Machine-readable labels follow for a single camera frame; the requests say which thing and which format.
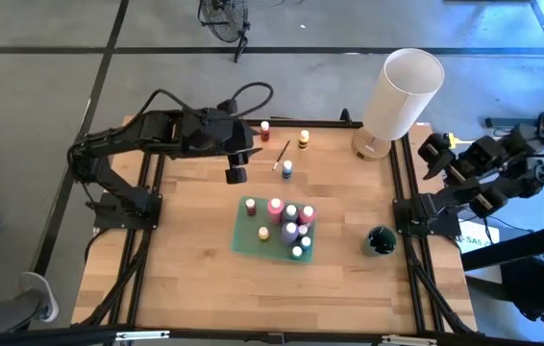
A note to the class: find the large red paint bottle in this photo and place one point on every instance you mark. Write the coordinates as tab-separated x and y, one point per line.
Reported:
307	215

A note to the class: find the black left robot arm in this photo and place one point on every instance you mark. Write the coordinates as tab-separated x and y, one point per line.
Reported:
108	139

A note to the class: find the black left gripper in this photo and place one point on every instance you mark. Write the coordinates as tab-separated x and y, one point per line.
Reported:
214	132

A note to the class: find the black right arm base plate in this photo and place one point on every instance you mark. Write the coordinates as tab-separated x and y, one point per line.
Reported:
450	229

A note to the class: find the person's shoe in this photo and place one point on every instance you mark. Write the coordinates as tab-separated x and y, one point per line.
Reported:
43	293

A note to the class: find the small dark green paint bottle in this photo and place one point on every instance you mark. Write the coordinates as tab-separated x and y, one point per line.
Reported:
303	229

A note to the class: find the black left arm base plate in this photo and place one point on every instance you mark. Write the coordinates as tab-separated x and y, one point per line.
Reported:
104	218

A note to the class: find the teal plastic tray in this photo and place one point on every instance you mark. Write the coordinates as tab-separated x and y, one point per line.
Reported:
248	230

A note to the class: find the large grey paint bottle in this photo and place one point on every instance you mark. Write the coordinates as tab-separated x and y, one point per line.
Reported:
291	211

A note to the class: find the white shade table lamp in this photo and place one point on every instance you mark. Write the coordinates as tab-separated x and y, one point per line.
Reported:
397	101

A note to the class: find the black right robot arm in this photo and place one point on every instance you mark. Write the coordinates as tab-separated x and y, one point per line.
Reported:
450	194

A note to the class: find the black floor fan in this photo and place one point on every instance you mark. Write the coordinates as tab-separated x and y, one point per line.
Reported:
241	43

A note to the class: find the small dark red paint bottle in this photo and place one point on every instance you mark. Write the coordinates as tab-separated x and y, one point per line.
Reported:
251	206

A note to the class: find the small light blue paint bottle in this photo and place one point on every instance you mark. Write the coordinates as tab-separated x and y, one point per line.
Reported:
306	242

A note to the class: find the dark green cup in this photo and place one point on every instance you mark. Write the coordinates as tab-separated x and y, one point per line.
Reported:
379	241

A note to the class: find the thin black paint brush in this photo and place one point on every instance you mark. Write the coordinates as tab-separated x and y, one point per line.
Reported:
281	155

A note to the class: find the large purple paint bottle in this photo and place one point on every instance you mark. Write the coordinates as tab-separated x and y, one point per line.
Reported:
289	233

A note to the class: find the silver rail bracket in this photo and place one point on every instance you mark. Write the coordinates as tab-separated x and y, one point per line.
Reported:
142	335
409	341

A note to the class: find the white printed sign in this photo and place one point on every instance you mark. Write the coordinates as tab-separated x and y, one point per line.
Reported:
478	240

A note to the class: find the black camera rail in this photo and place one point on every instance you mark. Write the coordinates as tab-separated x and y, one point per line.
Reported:
36	338

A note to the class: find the small yellow paint bottle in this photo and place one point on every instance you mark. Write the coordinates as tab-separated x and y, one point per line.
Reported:
304	139
263	234

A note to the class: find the large pink paint bottle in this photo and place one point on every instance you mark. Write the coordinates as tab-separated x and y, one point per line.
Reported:
275	210

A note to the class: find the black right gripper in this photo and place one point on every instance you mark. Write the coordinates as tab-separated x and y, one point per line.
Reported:
481	156

